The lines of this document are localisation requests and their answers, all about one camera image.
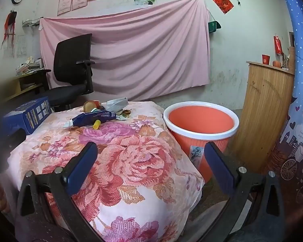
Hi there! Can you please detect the red hanging ornament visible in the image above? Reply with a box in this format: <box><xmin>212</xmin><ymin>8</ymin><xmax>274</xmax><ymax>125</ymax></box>
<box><xmin>273</xmin><ymin>35</ymin><xmax>283</xmax><ymax>54</ymax></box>

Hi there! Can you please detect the blue toothpaste tube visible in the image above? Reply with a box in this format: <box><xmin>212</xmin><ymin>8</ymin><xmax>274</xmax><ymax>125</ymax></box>
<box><xmin>63</xmin><ymin>111</ymin><xmax>117</xmax><ymax>128</ymax></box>

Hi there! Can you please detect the wire wall rack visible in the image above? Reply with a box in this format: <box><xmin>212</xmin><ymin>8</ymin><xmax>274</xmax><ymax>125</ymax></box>
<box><xmin>22</xmin><ymin>18</ymin><xmax>41</xmax><ymax>28</ymax></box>

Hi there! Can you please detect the white wall calendar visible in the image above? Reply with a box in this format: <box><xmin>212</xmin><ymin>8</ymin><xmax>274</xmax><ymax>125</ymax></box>
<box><xmin>15</xmin><ymin>35</ymin><xmax>27</xmax><ymax>58</ymax></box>

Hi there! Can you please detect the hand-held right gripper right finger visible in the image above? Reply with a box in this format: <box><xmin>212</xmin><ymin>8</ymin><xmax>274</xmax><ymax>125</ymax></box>
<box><xmin>199</xmin><ymin>142</ymin><xmax>286</xmax><ymax>242</ymax></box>

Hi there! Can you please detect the clear plastic bag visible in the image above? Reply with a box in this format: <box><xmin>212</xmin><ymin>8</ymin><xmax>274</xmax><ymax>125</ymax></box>
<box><xmin>105</xmin><ymin>97</ymin><xmax>129</xmax><ymax>113</ymax></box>

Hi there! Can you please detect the blue cardboard box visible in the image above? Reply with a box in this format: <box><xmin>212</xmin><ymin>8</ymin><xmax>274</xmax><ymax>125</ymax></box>
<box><xmin>2</xmin><ymin>96</ymin><xmax>52</xmax><ymax>135</ymax></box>

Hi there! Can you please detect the red paper wall envelope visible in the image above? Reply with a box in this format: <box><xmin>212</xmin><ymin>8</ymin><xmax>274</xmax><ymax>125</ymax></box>
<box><xmin>209</xmin><ymin>0</ymin><xmax>234</xmax><ymax>14</ymax></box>

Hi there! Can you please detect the pink wall cloth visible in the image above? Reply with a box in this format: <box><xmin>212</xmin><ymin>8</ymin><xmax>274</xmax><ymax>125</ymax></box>
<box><xmin>39</xmin><ymin>0</ymin><xmax>210</xmax><ymax>101</ymax></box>

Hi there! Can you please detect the person's left hand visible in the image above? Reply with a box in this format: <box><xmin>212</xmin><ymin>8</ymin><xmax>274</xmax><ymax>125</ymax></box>
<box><xmin>0</xmin><ymin>179</ymin><xmax>11</xmax><ymax>213</ymax></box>

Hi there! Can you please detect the stack of books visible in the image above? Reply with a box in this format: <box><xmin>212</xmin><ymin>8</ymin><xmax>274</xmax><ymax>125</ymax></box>
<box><xmin>16</xmin><ymin>57</ymin><xmax>44</xmax><ymax>75</ymax></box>

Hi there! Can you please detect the blue printed curtain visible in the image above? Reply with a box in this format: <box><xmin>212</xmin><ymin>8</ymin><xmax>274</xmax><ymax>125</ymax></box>
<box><xmin>265</xmin><ymin>0</ymin><xmax>303</xmax><ymax>232</ymax></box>

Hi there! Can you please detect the wooden cabinet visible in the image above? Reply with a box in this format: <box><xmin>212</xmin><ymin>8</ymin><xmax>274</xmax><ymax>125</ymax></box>
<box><xmin>240</xmin><ymin>60</ymin><xmax>295</xmax><ymax>173</ymax></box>

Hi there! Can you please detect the yellow wooden shelf desk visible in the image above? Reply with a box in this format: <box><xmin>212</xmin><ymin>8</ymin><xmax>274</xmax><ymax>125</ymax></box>
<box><xmin>5</xmin><ymin>73</ymin><xmax>44</xmax><ymax>99</ymax></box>

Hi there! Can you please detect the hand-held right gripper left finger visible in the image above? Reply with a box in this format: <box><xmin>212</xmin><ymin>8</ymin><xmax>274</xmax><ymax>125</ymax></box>
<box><xmin>15</xmin><ymin>142</ymin><xmax>105</xmax><ymax>242</ymax></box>

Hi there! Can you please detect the pink floral blanket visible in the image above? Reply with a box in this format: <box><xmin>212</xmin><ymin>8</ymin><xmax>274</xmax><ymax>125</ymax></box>
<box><xmin>6</xmin><ymin>101</ymin><xmax>205</xmax><ymax>242</ymax></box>

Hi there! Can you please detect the red tassel wall ornament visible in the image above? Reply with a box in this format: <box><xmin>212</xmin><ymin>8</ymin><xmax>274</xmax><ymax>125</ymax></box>
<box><xmin>1</xmin><ymin>9</ymin><xmax>17</xmax><ymax>51</ymax></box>

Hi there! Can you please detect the black office chair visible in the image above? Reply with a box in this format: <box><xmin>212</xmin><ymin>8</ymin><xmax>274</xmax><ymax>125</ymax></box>
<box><xmin>37</xmin><ymin>33</ymin><xmax>96</xmax><ymax>113</ymax></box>

